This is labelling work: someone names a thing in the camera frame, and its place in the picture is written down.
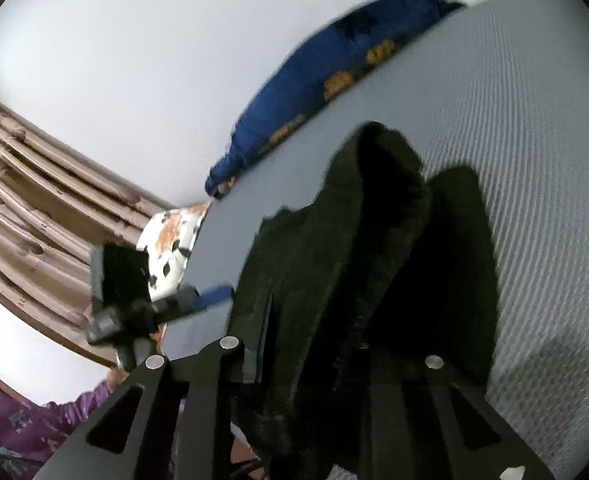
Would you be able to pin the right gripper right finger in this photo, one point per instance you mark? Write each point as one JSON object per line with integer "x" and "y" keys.
{"x": 422, "y": 424}

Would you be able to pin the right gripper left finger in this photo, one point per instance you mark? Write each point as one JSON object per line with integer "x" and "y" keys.
{"x": 167, "y": 415}

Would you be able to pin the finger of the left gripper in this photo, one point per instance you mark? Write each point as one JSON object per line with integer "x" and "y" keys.
{"x": 213, "y": 297}

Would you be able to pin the black denim pants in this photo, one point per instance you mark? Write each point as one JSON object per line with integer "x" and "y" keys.
{"x": 384, "y": 264}

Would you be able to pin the person's left hand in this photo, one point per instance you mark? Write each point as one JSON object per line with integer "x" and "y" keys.
{"x": 115, "y": 378}

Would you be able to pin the white floral pillow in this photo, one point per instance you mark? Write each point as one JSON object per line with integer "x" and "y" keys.
{"x": 168, "y": 240}

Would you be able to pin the brown patterned curtain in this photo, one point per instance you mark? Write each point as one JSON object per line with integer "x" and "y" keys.
{"x": 55, "y": 207}

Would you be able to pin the purple patterned sleeve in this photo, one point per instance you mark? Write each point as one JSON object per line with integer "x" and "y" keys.
{"x": 30, "y": 433}

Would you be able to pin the blue floral blanket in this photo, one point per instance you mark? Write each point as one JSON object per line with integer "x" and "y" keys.
{"x": 325, "y": 65}

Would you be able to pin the grey mesh bed mattress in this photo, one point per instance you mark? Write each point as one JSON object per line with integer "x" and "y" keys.
{"x": 504, "y": 87}

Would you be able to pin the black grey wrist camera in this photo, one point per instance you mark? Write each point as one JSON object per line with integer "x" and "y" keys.
{"x": 119, "y": 276}

